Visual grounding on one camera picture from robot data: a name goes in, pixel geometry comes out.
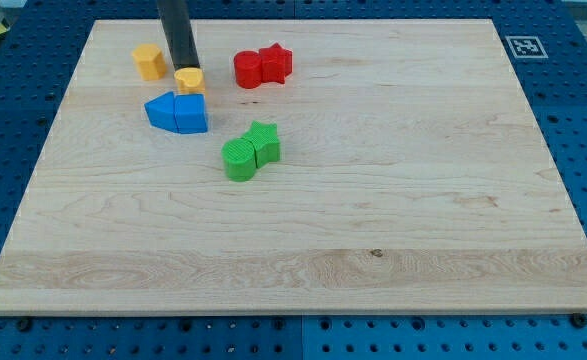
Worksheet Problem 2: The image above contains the yellow heart block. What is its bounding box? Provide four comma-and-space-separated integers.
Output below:
174, 67, 206, 95

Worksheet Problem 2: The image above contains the yellow hexagon block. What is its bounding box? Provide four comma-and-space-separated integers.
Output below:
131, 43, 167, 81

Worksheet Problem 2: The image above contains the green star block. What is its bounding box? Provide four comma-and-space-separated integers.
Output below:
242, 121, 281, 168

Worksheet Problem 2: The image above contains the light wooden board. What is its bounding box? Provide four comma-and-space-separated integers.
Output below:
0, 19, 587, 317

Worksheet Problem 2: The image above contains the green cylinder block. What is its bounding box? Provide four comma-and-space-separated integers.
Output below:
221, 138, 256, 182

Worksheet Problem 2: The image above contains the red star block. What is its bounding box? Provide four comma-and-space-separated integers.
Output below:
258, 43, 293, 84

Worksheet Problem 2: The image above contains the blue rounded block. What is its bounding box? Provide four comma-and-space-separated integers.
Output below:
174, 94, 208, 134

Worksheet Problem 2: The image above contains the red cylinder block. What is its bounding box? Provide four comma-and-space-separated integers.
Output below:
233, 50, 262, 89

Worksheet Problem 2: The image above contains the blue triangle block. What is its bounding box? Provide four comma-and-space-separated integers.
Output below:
144, 91, 178, 133

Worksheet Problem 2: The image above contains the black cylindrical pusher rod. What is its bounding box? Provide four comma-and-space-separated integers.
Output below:
156, 0, 200, 70

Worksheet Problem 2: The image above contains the white fiducial marker tag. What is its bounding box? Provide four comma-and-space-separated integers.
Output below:
505, 35, 548, 59

